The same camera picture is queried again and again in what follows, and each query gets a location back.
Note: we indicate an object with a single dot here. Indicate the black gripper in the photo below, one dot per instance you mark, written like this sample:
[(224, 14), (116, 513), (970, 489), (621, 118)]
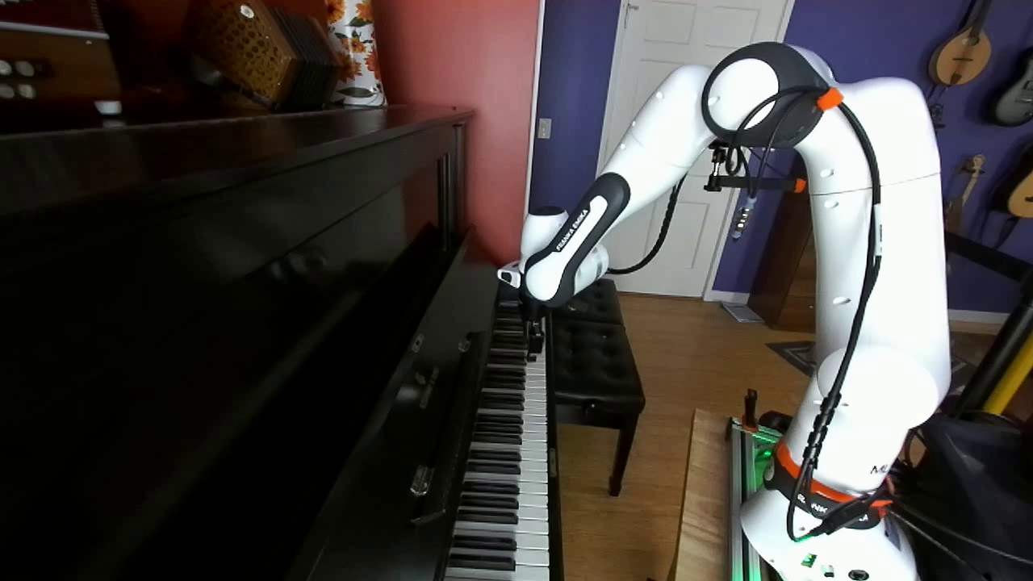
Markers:
[(533, 312)]

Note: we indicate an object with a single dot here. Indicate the black piano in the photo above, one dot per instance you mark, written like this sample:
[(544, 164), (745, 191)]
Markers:
[(214, 323)]

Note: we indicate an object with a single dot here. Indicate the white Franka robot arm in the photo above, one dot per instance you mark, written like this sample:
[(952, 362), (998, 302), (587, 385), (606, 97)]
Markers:
[(874, 215)]

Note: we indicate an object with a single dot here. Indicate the black tufted piano bench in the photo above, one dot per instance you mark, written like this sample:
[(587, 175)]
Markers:
[(596, 356)]

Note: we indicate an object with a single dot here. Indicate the brown wooden cabinet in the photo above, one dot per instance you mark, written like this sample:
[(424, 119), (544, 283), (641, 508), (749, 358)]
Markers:
[(782, 270)]

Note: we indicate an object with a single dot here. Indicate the dark floor mat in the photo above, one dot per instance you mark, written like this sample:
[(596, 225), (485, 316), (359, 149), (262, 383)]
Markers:
[(797, 353)]

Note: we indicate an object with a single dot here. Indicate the floral patterned vase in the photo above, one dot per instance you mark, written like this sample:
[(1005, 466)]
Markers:
[(356, 48)]

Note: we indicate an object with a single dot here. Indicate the black fabric bag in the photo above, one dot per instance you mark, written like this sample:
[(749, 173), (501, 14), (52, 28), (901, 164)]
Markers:
[(970, 506)]

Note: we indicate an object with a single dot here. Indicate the yellow and black pole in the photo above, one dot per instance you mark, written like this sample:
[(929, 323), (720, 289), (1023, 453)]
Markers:
[(1008, 372)]

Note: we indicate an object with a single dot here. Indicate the small tan hanging instrument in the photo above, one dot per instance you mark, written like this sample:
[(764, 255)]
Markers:
[(1023, 199)]

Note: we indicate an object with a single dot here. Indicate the wooden box with knobs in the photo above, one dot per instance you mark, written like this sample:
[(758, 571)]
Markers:
[(52, 65)]

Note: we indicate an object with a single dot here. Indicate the white light switch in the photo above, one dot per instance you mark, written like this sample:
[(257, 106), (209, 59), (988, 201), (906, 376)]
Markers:
[(544, 128)]

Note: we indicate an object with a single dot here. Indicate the green metal base frame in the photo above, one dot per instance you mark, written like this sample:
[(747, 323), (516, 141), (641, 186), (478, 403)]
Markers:
[(755, 453)]

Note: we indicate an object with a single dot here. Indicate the dark slim wall instrument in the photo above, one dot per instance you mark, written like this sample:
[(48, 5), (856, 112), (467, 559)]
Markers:
[(970, 187)]

